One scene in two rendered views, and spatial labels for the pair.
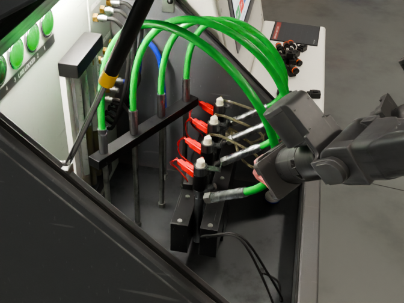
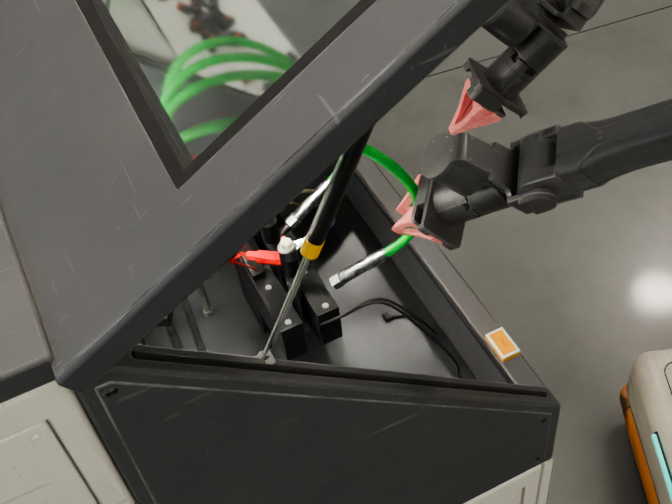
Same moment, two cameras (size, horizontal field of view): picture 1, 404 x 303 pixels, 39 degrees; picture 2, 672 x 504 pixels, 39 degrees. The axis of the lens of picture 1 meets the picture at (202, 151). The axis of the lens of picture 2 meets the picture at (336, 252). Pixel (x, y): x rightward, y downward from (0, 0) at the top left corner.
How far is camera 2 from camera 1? 53 cm
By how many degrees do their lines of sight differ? 25
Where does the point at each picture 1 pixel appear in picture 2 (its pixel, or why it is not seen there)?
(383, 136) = (591, 151)
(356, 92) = not seen: outside the picture
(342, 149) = (550, 179)
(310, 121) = (486, 161)
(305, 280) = (463, 300)
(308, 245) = (434, 259)
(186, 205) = (277, 299)
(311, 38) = not seen: outside the picture
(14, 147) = (226, 377)
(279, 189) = (454, 236)
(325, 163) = (532, 198)
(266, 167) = (431, 223)
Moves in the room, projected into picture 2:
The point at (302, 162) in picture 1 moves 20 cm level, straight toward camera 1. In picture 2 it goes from (483, 201) to (573, 325)
